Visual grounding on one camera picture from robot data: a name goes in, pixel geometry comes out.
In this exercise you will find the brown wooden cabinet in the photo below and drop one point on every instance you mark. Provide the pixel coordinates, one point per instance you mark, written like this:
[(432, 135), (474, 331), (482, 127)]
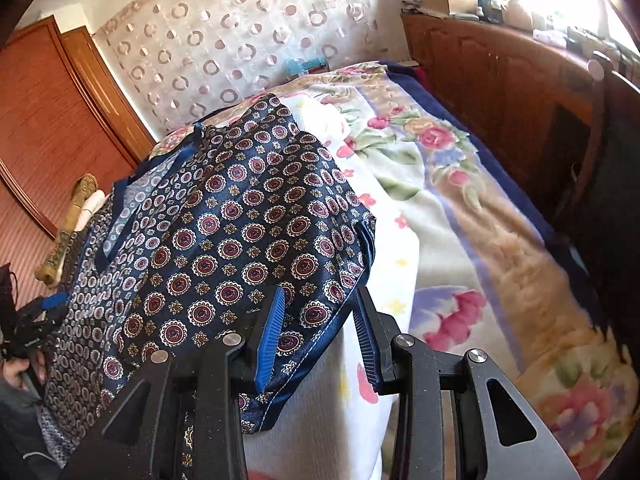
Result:
[(500, 75)]

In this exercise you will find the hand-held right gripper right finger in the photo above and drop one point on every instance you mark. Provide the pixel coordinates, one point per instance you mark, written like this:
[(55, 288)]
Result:
[(367, 345)]

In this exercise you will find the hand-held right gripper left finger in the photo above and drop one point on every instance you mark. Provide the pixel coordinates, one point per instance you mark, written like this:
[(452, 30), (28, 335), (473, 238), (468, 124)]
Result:
[(272, 340)]

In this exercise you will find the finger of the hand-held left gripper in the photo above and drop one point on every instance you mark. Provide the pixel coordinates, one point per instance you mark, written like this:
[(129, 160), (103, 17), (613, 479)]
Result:
[(55, 302)]

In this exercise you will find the yellow-green plush toy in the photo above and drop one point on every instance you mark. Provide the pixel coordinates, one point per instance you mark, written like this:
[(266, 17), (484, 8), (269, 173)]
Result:
[(75, 210)]

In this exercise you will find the reddish wooden wardrobe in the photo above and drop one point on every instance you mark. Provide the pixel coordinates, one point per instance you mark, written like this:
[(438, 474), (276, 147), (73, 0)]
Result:
[(50, 135)]

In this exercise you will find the small blue toy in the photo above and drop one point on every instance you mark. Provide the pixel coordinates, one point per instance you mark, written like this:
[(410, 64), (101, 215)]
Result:
[(306, 66)]

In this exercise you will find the sheer curtain with circles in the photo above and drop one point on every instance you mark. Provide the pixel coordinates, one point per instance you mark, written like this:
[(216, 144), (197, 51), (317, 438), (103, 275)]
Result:
[(225, 35)]

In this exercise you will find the navy patterned satin garment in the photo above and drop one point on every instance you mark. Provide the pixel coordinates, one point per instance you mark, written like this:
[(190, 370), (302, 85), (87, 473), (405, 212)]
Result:
[(240, 220)]

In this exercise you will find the person's left hand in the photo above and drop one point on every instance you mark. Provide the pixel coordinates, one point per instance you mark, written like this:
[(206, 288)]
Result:
[(15, 374)]

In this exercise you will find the cardboard box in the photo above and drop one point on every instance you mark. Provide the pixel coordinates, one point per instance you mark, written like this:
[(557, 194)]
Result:
[(450, 4)]

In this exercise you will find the cream floral fleece blanket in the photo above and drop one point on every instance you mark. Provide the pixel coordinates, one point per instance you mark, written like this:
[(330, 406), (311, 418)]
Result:
[(500, 240)]

